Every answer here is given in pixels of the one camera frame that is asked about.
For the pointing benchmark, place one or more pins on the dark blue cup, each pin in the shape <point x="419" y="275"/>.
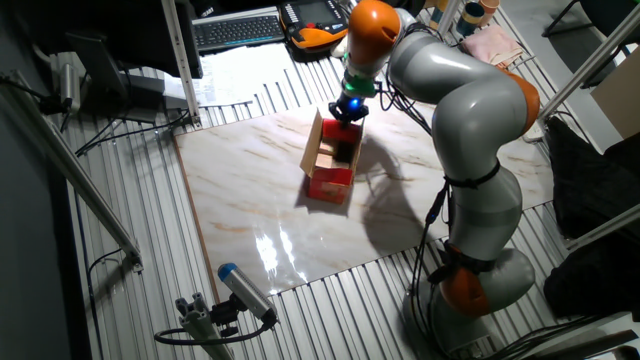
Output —
<point x="470" y="19"/>

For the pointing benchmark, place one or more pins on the white round object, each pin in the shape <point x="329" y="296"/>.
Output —
<point x="340" y="49"/>

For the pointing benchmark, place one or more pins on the black office chair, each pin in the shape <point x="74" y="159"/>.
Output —
<point x="600" y="12"/>

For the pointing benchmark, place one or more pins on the yellowish cup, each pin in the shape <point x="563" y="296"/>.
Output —
<point x="438" y="14"/>

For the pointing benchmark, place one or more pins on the brown cardboard panel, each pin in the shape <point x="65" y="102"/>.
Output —
<point x="620" y="95"/>

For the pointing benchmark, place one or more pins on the marble pattern board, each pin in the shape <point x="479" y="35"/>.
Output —
<point x="250" y="200"/>

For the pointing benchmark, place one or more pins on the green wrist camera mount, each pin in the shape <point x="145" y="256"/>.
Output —
<point x="360" y="86"/>

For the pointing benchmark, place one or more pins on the long diagonal aluminium bar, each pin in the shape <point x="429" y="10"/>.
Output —
<point x="75" y="175"/>

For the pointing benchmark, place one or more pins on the black camera clamp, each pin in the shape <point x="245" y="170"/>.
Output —
<point x="225" y="315"/>

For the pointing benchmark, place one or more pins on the white paper sheets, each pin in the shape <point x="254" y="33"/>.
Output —
<point x="240" y="70"/>

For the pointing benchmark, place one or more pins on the aluminium profile stand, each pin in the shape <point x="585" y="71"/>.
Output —
<point x="200" y="325"/>

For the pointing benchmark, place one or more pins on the black keyboard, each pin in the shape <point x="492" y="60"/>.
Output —
<point x="237" y="32"/>

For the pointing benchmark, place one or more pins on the black cloth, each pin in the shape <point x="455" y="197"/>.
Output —
<point x="600" y="200"/>

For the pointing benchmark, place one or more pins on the white power strip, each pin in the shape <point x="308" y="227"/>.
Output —
<point x="535" y="132"/>

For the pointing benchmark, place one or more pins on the aluminium post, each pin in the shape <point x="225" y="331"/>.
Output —
<point x="180" y="60"/>
<point x="450" y="15"/>

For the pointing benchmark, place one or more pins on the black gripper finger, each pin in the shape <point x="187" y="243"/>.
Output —
<point x="351" y="120"/>
<point x="339" y="120"/>

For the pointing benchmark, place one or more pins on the orange cup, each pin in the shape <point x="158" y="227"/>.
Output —
<point x="489" y="5"/>

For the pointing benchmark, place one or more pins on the small silver camera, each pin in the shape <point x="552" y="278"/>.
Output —
<point x="70" y="87"/>

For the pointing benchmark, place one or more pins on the orange black teach pendant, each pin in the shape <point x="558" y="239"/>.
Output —
<point x="315" y="35"/>

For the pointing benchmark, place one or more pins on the aluminium frame bar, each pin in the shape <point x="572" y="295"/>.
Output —
<point x="605" y="225"/>
<point x="590" y="62"/>

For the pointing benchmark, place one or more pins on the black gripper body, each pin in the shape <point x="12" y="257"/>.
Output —
<point x="350" y="107"/>

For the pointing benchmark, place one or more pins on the red cardboard box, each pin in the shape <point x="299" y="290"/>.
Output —
<point x="330" y="187"/>

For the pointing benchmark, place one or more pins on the pink cloth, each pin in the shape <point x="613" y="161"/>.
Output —
<point x="492" y="47"/>

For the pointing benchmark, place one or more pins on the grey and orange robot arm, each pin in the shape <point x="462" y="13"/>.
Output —
<point x="475" y="115"/>

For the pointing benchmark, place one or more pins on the black monitor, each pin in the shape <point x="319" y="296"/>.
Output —
<point x="125" y="30"/>

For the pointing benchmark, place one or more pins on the silver camera with blue cap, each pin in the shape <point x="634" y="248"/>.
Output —
<point x="245" y="290"/>

